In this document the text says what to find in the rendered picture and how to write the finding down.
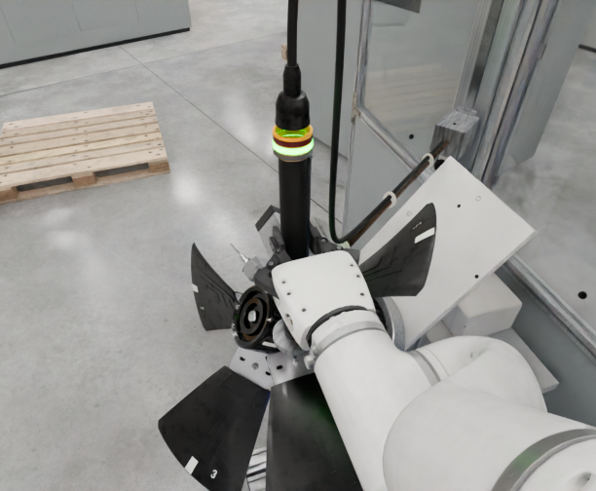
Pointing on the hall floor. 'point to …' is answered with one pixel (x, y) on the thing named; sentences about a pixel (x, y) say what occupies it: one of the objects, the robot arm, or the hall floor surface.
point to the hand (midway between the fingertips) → (294, 240)
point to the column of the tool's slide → (502, 43)
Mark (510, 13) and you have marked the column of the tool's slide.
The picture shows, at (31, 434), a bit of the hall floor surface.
